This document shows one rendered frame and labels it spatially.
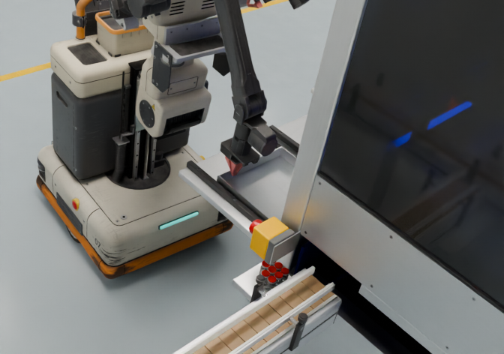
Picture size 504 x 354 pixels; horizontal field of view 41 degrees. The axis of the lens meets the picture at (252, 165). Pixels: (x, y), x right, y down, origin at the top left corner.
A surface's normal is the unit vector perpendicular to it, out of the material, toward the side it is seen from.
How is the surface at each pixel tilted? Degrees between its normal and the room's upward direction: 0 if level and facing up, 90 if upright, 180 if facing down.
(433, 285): 90
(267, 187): 0
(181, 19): 98
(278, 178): 0
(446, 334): 90
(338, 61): 90
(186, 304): 0
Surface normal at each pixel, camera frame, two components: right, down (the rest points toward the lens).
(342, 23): -0.72, 0.34
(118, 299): 0.15, -0.77
